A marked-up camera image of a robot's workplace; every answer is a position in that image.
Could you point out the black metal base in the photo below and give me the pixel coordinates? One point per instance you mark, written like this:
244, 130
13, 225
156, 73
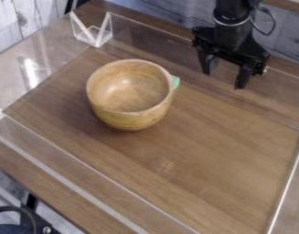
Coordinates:
42, 226

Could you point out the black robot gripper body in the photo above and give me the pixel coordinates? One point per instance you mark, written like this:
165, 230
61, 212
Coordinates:
232, 44

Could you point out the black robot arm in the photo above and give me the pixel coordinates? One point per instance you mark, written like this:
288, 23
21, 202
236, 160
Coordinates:
233, 13

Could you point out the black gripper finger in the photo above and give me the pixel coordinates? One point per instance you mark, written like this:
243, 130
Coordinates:
208, 61
243, 76

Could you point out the clear acrylic enclosure wall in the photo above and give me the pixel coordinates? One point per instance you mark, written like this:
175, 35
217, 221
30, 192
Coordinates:
85, 196

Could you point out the green stick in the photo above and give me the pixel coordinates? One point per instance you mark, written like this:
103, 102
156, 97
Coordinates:
175, 81

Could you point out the clear acrylic corner bracket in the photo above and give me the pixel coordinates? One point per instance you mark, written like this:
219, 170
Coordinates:
92, 35

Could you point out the wooden bowl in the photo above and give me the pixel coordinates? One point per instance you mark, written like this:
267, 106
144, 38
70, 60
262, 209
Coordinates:
129, 93

